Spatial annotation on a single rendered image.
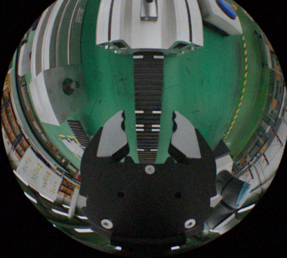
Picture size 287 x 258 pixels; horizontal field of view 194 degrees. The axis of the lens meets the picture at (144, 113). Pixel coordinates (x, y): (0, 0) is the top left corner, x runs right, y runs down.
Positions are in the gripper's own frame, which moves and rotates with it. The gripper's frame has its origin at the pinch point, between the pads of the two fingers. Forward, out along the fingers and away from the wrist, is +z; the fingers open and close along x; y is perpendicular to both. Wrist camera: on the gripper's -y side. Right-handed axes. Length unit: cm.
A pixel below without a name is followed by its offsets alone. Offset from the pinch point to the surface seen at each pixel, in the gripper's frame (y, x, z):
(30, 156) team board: 105, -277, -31
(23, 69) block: -15.6, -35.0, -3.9
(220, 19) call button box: -16.8, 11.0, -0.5
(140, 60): -7.5, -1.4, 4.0
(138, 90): -2.2, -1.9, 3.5
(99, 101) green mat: 0.1, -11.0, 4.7
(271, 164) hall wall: 250, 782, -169
